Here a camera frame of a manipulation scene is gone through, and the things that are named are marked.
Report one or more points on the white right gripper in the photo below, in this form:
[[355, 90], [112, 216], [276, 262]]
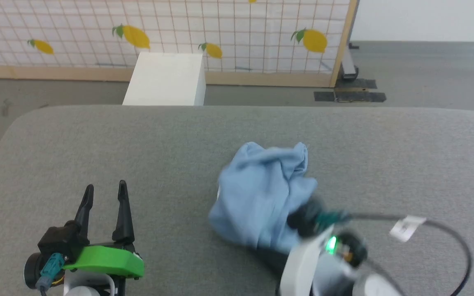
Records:
[[298, 267]]

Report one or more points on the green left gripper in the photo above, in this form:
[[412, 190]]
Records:
[[105, 260]]

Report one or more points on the light blue polo shirt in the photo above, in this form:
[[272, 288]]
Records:
[[257, 197]]

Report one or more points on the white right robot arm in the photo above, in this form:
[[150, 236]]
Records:
[[377, 287]]

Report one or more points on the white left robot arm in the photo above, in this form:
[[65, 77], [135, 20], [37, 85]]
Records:
[[87, 287]]

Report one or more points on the small black floor tape patch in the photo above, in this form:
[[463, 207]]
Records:
[[324, 96]]

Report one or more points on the long black floor tape patch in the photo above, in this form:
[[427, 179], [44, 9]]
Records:
[[362, 97]]

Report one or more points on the white rectangular box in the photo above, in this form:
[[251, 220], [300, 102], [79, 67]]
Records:
[[167, 80]]

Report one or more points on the grey metal partition foot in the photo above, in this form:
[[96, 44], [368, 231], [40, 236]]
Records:
[[349, 65]]

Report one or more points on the lemon print partition screen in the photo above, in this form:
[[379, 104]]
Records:
[[228, 24]]

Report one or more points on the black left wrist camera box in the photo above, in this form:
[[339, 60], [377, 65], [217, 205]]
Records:
[[58, 240]]

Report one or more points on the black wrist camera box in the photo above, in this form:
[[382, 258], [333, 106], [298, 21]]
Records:
[[58, 240], [354, 248]]

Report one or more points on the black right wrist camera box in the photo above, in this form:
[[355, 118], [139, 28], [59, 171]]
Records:
[[354, 248]]

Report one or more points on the dark floor base plate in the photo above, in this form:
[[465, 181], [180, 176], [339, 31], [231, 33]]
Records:
[[358, 83]]

